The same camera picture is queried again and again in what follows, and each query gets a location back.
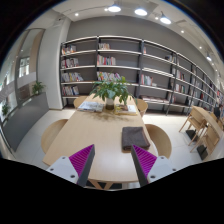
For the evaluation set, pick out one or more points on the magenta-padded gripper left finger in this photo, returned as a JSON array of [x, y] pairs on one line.
[[63, 166]]

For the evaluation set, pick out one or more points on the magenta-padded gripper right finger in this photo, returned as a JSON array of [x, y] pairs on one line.
[[160, 166]]

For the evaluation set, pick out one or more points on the zigzag striped grey towel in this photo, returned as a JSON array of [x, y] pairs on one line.
[[135, 137]]

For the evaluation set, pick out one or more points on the round-backed light wooden chair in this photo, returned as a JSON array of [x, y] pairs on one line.
[[161, 140], [143, 107], [51, 135], [80, 101]]

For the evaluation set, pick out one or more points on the light wooden slatted chair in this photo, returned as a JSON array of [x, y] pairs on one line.
[[195, 125]]

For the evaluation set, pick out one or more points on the grey partition counter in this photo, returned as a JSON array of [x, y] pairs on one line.
[[26, 120]]

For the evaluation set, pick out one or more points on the yellow book stack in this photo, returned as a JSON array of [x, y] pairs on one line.
[[126, 110]]

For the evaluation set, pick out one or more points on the light wooden side table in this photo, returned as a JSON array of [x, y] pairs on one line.
[[206, 115]]

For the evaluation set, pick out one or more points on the small green background plant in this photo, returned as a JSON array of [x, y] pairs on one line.
[[37, 87]]

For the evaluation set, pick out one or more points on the green potted plant, glass pot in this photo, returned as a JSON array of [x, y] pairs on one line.
[[111, 89]]

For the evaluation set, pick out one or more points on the grey bookshelf unit with books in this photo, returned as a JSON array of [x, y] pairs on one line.
[[126, 60]]

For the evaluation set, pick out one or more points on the ceiling lights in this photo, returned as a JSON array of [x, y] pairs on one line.
[[140, 12]]

